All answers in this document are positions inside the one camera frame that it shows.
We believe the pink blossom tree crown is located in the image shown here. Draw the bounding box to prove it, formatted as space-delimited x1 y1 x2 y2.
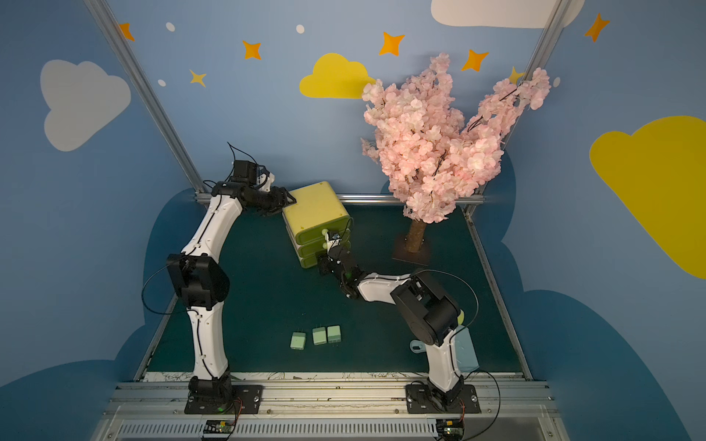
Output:
361 53 552 224

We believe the dark metal tree base plate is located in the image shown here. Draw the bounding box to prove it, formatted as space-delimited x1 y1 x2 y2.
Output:
392 234 431 266

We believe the left controller board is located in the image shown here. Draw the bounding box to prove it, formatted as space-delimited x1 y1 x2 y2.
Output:
202 419 235 439

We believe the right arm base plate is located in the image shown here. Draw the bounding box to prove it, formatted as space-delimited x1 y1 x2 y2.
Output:
404 381 482 415

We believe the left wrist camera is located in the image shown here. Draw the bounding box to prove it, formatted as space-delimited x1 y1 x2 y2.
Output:
229 160 258 186

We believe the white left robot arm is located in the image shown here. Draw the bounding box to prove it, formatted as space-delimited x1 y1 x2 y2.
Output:
167 181 296 382

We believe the green drawer cabinet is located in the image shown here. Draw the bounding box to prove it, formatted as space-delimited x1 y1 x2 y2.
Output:
282 181 352 269

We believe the light green plug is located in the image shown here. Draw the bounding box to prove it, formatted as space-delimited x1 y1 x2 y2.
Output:
312 327 327 345
290 332 306 350
327 325 342 344

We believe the brown tree trunk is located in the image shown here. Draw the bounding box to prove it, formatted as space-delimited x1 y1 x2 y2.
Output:
404 220 427 254

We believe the aluminium frame rail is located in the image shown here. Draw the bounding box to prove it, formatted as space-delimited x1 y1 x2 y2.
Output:
195 191 486 206

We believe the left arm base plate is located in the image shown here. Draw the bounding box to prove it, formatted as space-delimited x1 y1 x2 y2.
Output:
184 384 264 415

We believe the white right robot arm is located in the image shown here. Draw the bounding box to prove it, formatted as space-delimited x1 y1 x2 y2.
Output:
316 244 464 402

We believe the light blue cutting board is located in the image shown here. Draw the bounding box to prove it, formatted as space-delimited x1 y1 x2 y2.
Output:
409 324 481 373

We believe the controller board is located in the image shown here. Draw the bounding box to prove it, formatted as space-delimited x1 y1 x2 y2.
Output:
202 419 235 439
436 419 464 441

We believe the right controller board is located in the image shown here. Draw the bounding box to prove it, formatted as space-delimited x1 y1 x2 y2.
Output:
436 419 464 441

